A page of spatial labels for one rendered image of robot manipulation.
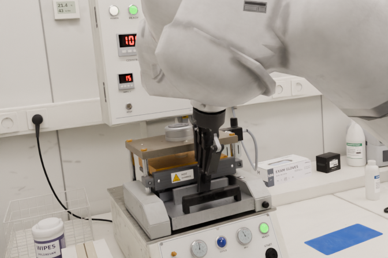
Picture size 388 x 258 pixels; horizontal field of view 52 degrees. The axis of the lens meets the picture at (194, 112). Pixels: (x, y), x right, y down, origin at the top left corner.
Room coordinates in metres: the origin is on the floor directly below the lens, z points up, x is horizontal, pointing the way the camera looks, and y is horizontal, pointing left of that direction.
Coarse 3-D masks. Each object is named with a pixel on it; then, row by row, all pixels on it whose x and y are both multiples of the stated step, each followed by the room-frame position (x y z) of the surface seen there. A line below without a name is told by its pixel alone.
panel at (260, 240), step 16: (224, 224) 0.92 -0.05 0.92; (240, 224) 0.93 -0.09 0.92; (256, 224) 0.94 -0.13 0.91; (272, 224) 0.96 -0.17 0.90; (176, 240) 0.87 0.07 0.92; (192, 240) 0.88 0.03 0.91; (208, 240) 0.89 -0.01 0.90; (256, 240) 0.92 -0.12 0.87; (272, 240) 0.94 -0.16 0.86; (176, 256) 0.85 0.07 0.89; (192, 256) 0.86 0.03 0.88; (208, 256) 0.87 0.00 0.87; (224, 256) 0.88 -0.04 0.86; (240, 256) 0.89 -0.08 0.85; (256, 256) 0.91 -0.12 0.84
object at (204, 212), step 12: (216, 180) 1.00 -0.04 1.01; (180, 192) 0.96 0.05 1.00; (192, 192) 0.97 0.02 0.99; (168, 204) 0.96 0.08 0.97; (180, 204) 0.95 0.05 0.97; (204, 204) 0.94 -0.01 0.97; (216, 204) 0.93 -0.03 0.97; (228, 204) 0.93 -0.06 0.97; (240, 204) 0.94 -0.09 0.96; (252, 204) 0.95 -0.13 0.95; (180, 216) 0.88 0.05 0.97; (192, 216) 0.89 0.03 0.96; (204, 216) 0.90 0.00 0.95; (216, 216) 0.92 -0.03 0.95; (180, 228) 0.88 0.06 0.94
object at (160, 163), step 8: (184, 152) 1.08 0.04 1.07; (192, 152) 1.12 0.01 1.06; (152, 160) 1.07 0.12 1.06; (160, 160) 1.06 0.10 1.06; (168, 160) 1.06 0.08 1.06; (176, 160) 1.05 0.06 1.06; (184, 160) 1.04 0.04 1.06; (192, 160) 1.03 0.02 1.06; (152, 168) 1.00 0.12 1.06; (160, 168) 0.99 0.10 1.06; (168, 168) 0.99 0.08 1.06
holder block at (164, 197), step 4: (224, 176) 1.08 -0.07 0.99; (212, 180) 1.05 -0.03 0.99; (228, 180) 1.06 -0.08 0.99; (192, 184) 1.03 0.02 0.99; (228, 184) 1.06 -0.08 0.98; (152, 188) 1.03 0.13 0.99; (156, 192) 1.00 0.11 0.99; (160, 192) 0.99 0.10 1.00; (164, 192) 0.99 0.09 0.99; (168, 192) 0.99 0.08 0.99; (172, 192) 0.99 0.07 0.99; (160, 196) 0.98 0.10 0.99; (164, 196) 0.98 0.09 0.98; (168, 196) 0.99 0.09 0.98; (172, 196) 0.99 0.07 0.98; (164, 200) 0.98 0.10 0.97; (168, 200) 0.99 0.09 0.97
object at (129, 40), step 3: (123, 36) 1.17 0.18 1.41; (126, 36) 1.17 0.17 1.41; (129, 36) 1.18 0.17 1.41; (132, 36) 1.18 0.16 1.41; (135, 36) 1.18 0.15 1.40; (123, 39) 1.17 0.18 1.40; (126, 39) 1.17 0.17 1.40; (129, 39) 1.18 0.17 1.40; (132, 39) 1.18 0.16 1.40; (135, 39) 1.18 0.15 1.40; (123, 42) 1.17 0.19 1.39; (126, 42) 1.17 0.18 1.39; (129, 42) 1.18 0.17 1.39; (132, 42) 1.18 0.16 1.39; (135, 42) 1.18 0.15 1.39; (123, 45) 1.17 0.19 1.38; (126, 45) 1.17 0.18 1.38; (129, 45) 1.18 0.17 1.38; (132, 45) 1.18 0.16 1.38
